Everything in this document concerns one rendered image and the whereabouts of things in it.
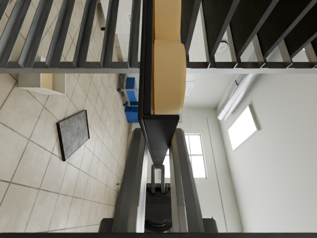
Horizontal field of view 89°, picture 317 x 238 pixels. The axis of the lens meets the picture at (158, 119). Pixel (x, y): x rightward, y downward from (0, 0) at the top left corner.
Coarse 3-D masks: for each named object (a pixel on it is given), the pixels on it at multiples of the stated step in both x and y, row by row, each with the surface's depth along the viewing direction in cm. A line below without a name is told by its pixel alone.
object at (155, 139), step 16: (144, 0) 8; (144, 16) 7; (144, 32) 7; (144, 48) 7; (144, 64) 6; (144, 80) 6; (144, 96) 6; (144, 112) 6; (144, 128) 7; (160, 128) 7; (160, 144) 10; (160, 160) 19
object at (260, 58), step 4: (256, 36) 57; (252, 40) 60; (256, 40) 57; (256, 44) 57; (256, 48) 57; (260, 48) 55; (256, 52) 57; (260, 52) 55; (256, 56) 57; (260, 56) 55; (260, 60) 55; (264, 60) 53; (260, 64) 55; (264, 64) 56
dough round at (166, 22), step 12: (156, 0) 11; (168, 0) 11; (180, 0) 11; (156, 12) 11; (168, 12) 11; (180, 12) 11; (156, 24) 11; (168, 24) 11; (180, 24) 11; (156, 36) 12; (168, 36) 12
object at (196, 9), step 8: (184, 0) 50; (192, 0) 39; (200, 0) 36; (184, 8) 50; (192, 8) 39; (184, 16) 50; (192, 16) 40; (184, 24) 50; (192, 24) 42; (184, 32) 50; (192, 32) 44; (184, 40) 50
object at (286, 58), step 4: (284, 40) 56; (280, 44) 58; (284, 44) 56; (280, 48) 58; (284, 48) 56; (280, 52) 58; (284, 52) 56; (288, 52) 55; (284, 56) 56; (288, 56) 54; (284, 60) 56; (288, 60) 54; (284, 64) 56; (288, 64) 54; (292, 64) 56; (288, 68) 56; (292, 68) 56
